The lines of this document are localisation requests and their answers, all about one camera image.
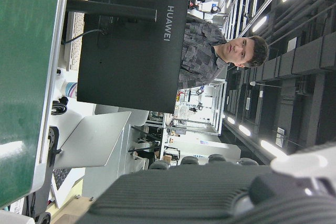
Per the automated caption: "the grey office chair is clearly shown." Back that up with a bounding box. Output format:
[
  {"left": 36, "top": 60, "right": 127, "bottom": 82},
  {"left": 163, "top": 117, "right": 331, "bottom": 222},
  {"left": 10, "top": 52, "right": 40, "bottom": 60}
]
[
  {"left": 180, "top": 155, "right": 201, "bottom": 166},
  {"left": 208, "top": 153, "right": 227, "bottom": 164},
  {"left": 149, "top": 161, "right": 171, "bottom": 171},
  {"left": 238, "top": 157, "right": 260, "bottom": 166}
]

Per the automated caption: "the person in grey patterned shirt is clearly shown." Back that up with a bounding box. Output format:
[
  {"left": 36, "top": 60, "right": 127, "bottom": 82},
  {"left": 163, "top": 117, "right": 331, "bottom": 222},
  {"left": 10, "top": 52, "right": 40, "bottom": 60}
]
[{"left": 177, "top": 16, "right": 270, "bottom": 90}]

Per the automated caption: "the black round flange disc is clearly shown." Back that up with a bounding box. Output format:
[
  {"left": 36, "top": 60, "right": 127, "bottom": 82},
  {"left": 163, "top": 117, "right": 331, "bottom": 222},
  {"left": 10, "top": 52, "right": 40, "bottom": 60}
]
[{"left": 47, "top": 126, "right": 60, "bottom": 168}]

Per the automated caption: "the silver laptop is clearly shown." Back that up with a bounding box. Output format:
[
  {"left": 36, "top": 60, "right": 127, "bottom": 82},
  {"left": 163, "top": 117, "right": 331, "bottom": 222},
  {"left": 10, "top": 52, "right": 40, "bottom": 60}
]
[{"left": 51, "top": 111, "right": 132, "bottom": 209}]

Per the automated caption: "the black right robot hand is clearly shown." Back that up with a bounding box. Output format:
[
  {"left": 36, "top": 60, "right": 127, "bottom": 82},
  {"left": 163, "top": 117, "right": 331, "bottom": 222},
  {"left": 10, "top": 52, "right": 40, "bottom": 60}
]
[{"left": 76, "top": 142, "right": 336, "bottom": 224}]

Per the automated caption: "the white keyboard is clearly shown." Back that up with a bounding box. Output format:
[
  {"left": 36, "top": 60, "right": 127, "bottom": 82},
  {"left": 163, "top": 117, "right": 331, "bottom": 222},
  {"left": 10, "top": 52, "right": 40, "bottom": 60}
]
[{"left": 65, "top": 0, "right": 91, "bottom": 72}]

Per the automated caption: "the black coiled cable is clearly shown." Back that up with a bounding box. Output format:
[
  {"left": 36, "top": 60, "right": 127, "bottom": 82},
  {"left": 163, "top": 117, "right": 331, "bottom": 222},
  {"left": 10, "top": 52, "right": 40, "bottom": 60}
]
[{"left": 51, "top": 97, "right": 69, "bottom": 116}]

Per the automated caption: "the white teal striped cup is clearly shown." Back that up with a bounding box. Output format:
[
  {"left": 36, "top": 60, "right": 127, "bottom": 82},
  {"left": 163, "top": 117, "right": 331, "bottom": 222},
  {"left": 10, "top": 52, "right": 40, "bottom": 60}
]
[{"left": 61, "top": 81, "right": 78, "bottom": 99}]

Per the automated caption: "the green conveyor belt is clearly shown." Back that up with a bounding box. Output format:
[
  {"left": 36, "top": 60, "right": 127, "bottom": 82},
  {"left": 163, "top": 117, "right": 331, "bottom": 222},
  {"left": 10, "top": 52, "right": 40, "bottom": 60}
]
[{"left": 0, "top": 0, "right": 71, "bottom": 210}]

